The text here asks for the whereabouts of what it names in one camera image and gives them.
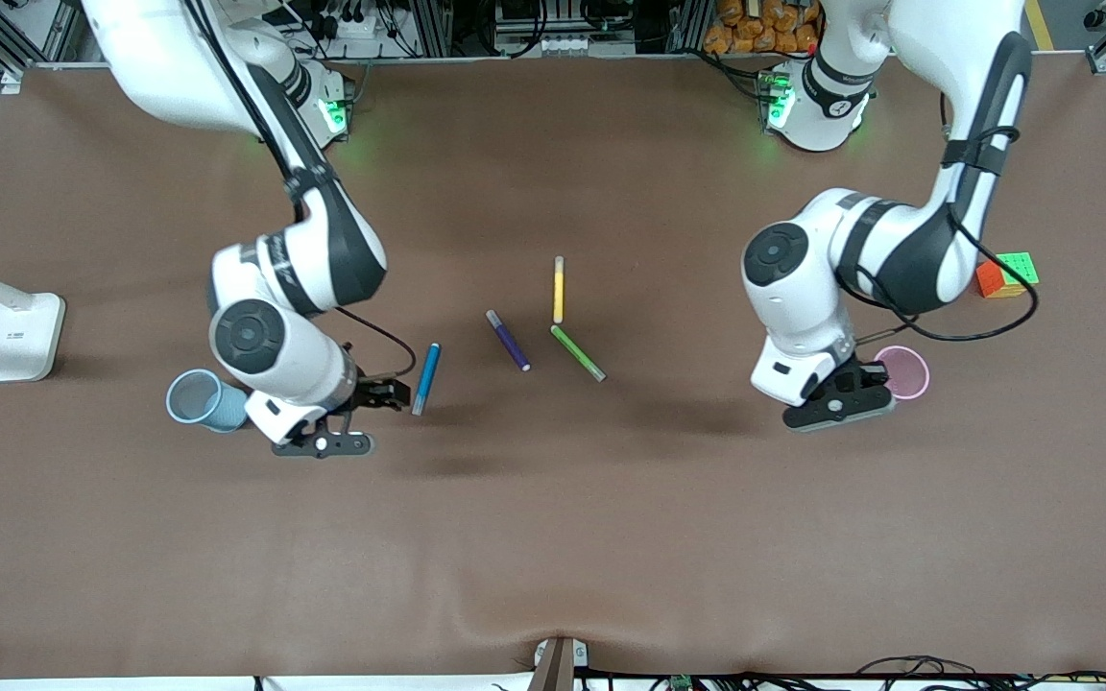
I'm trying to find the light blue cup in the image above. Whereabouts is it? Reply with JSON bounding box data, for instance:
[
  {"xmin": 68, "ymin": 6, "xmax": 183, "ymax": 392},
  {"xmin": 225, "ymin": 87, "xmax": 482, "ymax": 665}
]
[{"xmin": 165, "ymin": 369, "xmax": 250, "ymax": 435}]

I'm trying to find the blue marker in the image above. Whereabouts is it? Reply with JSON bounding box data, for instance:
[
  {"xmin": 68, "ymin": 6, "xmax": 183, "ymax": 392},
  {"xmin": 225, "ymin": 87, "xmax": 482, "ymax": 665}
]
[{"xmin": 411, "ymin": 342, "xmax": 443, "ymax": 417}]

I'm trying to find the purple marker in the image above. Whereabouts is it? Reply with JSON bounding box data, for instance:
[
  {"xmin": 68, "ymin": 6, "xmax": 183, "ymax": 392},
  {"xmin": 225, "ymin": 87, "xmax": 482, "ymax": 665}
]
[{"xmin": 485, "ymin": 308, "xmax": 533, "ymax": 373}]

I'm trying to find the pink cup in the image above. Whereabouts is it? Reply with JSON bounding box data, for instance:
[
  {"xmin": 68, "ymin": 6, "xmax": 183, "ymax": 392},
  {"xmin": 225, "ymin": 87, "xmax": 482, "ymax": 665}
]
[{"xmin": 875, "ymin": 345, "xmax": 930, "ymax": 401}]

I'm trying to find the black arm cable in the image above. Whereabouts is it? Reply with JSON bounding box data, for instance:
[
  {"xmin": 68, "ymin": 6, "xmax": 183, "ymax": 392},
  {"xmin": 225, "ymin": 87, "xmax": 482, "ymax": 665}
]
[
  {"xmin": 836, "ymin": 123, "xmax": 1041, "ymax": 344},
  {"xmin": 183, "ymin": 0, "xmax": 418, "ymax": 381}
]

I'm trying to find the white lamp stand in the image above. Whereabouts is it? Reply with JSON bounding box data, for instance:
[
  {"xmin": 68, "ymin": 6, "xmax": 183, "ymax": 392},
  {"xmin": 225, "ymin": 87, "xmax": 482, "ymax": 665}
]
[{"xmin": 0, "ymin": 254, "xmax": 67, "ymax": 384}]

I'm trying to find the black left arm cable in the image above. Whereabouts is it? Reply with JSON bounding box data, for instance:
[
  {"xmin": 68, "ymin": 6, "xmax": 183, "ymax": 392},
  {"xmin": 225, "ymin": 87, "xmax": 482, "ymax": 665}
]
[{"xmin": 836, "ymin": 123, "xmax": 1041, "ymax": 344}]

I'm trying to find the colourful puzzle cube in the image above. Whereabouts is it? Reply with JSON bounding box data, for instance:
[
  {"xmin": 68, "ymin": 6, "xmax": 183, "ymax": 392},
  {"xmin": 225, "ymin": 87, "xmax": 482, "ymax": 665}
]
[{"xmin": 974, "ymin": 251, "xmax": 1042, "ymax": 300}]

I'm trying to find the black floor cable loop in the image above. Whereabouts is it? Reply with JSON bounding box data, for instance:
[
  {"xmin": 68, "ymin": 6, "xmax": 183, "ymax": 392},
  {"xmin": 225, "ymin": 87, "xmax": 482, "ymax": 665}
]
[{"xmin": 858, "ymin": 655, "xmax": 981, "ymax": 684}]

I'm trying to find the bag of orange items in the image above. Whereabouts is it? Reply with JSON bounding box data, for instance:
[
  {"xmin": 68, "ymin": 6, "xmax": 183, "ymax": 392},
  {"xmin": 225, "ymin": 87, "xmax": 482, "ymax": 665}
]
[{"xmin": 704, "ymin": 0, "xmax": 823, "ymax": 56}]

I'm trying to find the green marker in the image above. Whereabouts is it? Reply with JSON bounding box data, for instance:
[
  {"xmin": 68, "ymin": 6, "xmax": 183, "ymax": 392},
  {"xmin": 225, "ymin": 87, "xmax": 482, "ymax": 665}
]
[{"xmin": 549, "ymin": 323, "xmax": 608, "ymax": 384}]

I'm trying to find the white power strip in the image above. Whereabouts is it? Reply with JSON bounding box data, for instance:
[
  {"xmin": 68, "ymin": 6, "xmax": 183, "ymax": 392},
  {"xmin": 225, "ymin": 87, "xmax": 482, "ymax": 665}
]
[{"xmin": 323, "ymin": 10, "xmax": 391, "ymax": 41}]

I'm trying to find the brown table mat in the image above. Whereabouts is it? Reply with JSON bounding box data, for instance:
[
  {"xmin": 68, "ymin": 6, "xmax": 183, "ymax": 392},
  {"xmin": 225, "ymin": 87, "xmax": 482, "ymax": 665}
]
[{"xmin": 0, "ymin": 53, "xmax": 1106, "ymax": 682}]

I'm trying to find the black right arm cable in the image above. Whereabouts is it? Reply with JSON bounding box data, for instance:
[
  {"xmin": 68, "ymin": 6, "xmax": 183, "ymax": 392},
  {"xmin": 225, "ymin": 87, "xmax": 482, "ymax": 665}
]
[{"xmin": 183, "ymin": 0, "xmax": 418, "ymax": 381}]

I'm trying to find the wooden camera mount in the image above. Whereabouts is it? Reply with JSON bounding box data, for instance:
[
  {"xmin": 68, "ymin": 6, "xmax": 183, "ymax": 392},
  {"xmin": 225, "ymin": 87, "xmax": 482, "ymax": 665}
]
[{"xmin": 526, "ymin": 635, "xmax": 590, "ymax": 691}]

